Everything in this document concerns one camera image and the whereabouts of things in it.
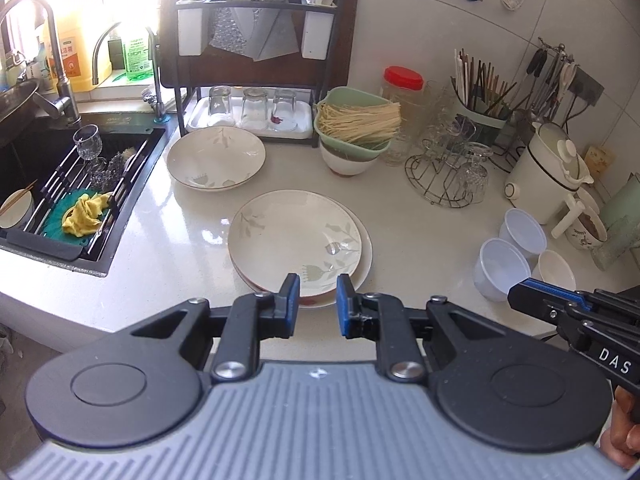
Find floral bowl with beans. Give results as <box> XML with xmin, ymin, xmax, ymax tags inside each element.
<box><xmin>564</xmin><ymin>204</ymin><xmax>609</xmax><ymax>251</ymax></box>

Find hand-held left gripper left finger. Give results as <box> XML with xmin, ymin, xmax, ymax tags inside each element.
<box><xmin>112</xmin><ymin>273</ymin><xmax>301</xmax><ymax>383</ymax></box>

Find yellow cloth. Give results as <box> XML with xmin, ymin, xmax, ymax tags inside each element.
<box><xmin>61</xmin><ymin>192</ymin><xmax>111</xmax><ymax>236</ymax></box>

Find silver embossed sheet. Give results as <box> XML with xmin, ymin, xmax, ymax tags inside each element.
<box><xmin>207</xmin><ymin>0</ymin><xmax>307</xmax><ymax>62</ymax></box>

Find black pan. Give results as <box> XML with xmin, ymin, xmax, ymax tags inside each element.
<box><xmin>0</xmin><ymin>79</ymin><xmax>42</xmax><ymax>124</ymax></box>

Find white bowl with brown foot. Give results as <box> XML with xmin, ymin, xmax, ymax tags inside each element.
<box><xmin>319</xmin><ymin>138</ymin><xmax>382</xmax><ymax>177</ymax></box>

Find plain white bowl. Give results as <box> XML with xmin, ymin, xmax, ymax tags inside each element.
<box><xmin>575</xmin><ymin>187</ymin><xmax>601</xmax><ymax>214</ymax></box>

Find patterned clear glass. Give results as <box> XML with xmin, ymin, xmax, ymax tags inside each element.
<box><xmin>457</xmin><ymin>140</ymin><xmax>494</xmax><ymax>205</ymax></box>

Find steel wool scourer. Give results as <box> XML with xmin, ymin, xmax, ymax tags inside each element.
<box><xmin>90</xmin><ymin>149</ymin><xmax>132</xmax><ymax>194</ymax></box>

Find dark wall outlet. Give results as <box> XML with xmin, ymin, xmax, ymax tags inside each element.
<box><xmin>569</xmin><ymin>67</ymin><xmax>604</xmax><ymax>107</ymax></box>

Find white bowl with chopsticks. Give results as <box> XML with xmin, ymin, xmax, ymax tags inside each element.
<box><xmin>0</xmin><ymin>179</ymin><xmax>39</xmax><ymax>231</ymax></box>

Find wire glass rack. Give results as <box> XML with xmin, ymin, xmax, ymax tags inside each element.
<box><xmin>403</xmin><ymin>139</ymin><xmax>489</xmax><ymax>209</ymax></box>

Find green chopstick holder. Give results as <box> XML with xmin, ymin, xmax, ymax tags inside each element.
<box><xmin>452</xmin><ymin>84</ymin><xmax>512</xmax><ymax>159</ymax></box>

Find black kitchen sink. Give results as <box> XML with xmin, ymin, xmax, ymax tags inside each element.
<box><xmin>0</xmin><ymin>110</ymin><xmax>169</xmax><ymax>279</ymax></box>

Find green bowl with noodles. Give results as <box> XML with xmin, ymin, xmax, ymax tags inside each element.
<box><xmin>313</xmin><ymin>86</ymin><xmax>404</xmax><ymax>154</ymax></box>

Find yellow detergent bottle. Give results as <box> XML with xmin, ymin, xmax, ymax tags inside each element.
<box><xmin>42</xmin><ymin>7</ymin><xmax>114</xmax><ymax>94</ymax></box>

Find dried noodles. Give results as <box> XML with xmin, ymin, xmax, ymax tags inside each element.
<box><xmin>317</xmin><ymin>102</ymin><xmax>403</xmax><ymax>145</ymax></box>

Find small white bowl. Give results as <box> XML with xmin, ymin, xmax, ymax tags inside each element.
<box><xmin>532</xmin><ymin>249</ymin><xmax>577</xmax><ymax>287</ymax></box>

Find small chrome faucet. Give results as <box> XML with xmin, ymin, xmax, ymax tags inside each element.
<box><xmin>91</xmin><ymin>22</ymin><xmax>169</xmax><ymax>124</ymax></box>

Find clear drinking glass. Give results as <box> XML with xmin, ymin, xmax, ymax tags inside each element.
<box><xmin>207</xmin><ymin>85</ymin><xmax>234</xmax><ymax>122</ymax></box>
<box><xmin>240</xmin><ymin>88</ymin><xmax>270</xmax><ymax>130</ymax></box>
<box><xmin>271</xmin><ymin>88</ymin><xmax>300</xmax><ymax>131</ymax></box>

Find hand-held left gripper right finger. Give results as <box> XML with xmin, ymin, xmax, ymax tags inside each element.
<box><xmin>336</xmin><ymin>274</ymin><xmax>506</xmax><ymax>383</ymax></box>

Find person's right hand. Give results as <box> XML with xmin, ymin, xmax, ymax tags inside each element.
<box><xmin>597</xmin><ymin>386</ymin><xmax>640</xmax><ymax>471</ymax></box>

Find green detergent bottle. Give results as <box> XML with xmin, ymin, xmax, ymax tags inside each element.
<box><xmin>122</xmin><ymin>34</ymin><xmax>154</xmax><ymax>81</ymax></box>

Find white drip tray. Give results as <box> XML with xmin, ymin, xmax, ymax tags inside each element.
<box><xmin>185</xmin><ymin>95</ymin><xmax>321</xmax><ymax>141</ymax></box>

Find textured tall glass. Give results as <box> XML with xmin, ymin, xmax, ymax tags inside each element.
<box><xmin>592</xmin><ymin>172</ymin><xmax>640</xmax><ymax>272</ymax></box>

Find clear jar with red lid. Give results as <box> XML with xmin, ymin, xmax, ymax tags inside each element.
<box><xmin>382</xmin><ymin>65</ymin><xmax>427</xmax><ymax>167</ymax></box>

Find white electric kettle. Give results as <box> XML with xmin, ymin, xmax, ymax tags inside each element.
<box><xmin>503</xmin><ymin>122</ymin><xmax>597</xmax><ymax>239</ymax></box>

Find hanging kitchen utensils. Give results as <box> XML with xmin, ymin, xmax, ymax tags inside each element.
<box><xmin>522</xmin><ymin>37</ymin><xmax>584</xmax><ymax>112</ymax></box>

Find clear wine glass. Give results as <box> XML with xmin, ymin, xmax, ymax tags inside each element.
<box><xmin>73</xmin><ymin>123</ymin><xmax>103</xmax><ymax>162</ymax></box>

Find white plate with brown rim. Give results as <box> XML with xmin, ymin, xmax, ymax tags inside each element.
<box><xmin>235</xmin><ymin>205</ymin><xmax>374</xmax><ymax>309</ymax></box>

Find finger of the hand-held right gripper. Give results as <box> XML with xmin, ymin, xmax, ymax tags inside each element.
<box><xmin>507</xmin><ymin>280</ymin><xmax>596</xmax><ymax>331</ymax></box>

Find translucent plastic cup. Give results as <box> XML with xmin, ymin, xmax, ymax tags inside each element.
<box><xmin>499</xmin><ymin>207</ymin><xmax>548</xmax><ymax>262</ymax></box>
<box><xmin>473</xmin><ymin>238</ymin><xmax>531</xmax><ymax>303</ymax></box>

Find black dish rack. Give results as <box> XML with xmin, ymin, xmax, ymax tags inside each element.
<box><xmin>172</xmin><ymin>0</ymin><xmax>347</xmax><ymax>149</ymax></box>

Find grey gooseneck faucet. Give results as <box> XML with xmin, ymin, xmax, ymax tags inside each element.
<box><xmin>0</xmin><ymin>0</ymin><xmax>84</xmax><ymax>129</ymax></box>

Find bundle of chopsticks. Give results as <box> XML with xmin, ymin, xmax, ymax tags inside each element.
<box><xmin>452</xmin><ymin>47</ymin><xmax>522</xmax><ymax>112</ymax></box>

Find green silicone mat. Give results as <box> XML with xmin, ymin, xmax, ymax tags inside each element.
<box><xmin>39</xmin><ymin>187</ymin><xmax>114</xmax><ymax>239</ymax></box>

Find black roll-up sink rack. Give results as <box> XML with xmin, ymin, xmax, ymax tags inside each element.
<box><xmin>0</xmin><ymin>137</ymin><xmax>154</xmax><ymax>262</ymax></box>

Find white cutlery holder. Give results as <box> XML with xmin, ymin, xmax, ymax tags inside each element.
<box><xmin>300</xmin><ymin>5</ymin><xmax>337</xmax><ymax>61</ymax></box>
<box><xmin>177</xmin><ymin>2</ymin><xmax>210</xmax><ymax>57</ymax></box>

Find dark wooden cutting board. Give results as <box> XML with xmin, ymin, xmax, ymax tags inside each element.
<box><xmin>158</xmin><ymin>0</ymin><xmax>362</xmax><ymax>90</ymax></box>

